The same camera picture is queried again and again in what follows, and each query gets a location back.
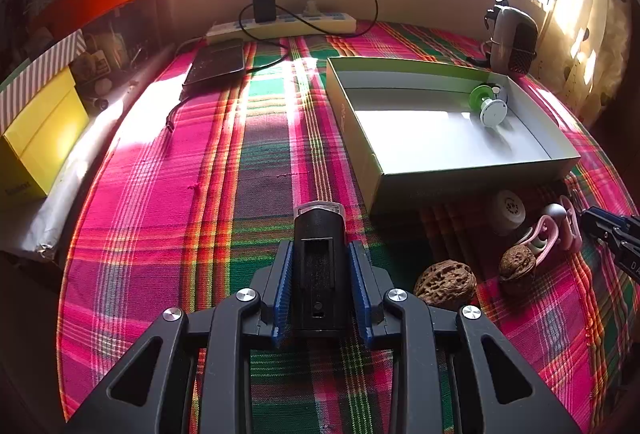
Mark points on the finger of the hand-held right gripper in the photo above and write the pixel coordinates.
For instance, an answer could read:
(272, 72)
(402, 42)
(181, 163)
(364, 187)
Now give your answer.
(602, 220)

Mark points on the black charger adapter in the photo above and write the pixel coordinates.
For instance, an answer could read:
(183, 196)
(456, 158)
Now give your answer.
(264, 3)

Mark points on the white power strip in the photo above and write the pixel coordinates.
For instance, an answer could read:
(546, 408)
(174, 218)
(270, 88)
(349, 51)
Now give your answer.
(320, 23)

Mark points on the striped box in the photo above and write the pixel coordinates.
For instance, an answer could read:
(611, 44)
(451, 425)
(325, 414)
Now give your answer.
(50, 56)

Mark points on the yellow box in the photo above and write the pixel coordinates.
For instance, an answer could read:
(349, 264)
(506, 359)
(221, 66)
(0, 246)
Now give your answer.
(45, 133)

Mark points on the pink clip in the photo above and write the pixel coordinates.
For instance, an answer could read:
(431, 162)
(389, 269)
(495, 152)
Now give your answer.
(567, 226)

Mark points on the white plug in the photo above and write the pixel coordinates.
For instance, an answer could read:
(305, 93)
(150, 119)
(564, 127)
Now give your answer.
(312, 7)

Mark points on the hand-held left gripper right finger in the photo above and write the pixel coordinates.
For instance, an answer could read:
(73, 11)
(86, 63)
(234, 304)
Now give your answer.
(360, 294)

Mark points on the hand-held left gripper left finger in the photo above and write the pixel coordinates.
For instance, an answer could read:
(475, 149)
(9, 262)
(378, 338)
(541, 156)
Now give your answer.
(282, 294)

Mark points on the white round case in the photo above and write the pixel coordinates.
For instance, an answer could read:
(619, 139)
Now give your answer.
(507, 211)

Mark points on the black battery charger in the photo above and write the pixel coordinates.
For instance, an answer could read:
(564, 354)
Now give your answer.
(319, 264)

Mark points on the grey cardboard box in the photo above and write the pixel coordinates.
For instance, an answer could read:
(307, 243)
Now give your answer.
(440, 138)

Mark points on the large walnut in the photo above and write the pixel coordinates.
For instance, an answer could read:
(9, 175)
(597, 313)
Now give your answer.
(442, 284)

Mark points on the small grey heater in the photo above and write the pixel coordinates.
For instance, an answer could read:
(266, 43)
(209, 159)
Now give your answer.
(507, 31)

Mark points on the green white spool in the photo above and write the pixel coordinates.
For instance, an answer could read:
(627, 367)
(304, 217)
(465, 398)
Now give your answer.
(492, 113)

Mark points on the small walnut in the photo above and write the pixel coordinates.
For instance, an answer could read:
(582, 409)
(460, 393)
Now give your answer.
(517, 266)

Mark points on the dotted cream curtain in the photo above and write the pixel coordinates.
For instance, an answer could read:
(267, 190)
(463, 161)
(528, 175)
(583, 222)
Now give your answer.
(600, 38)

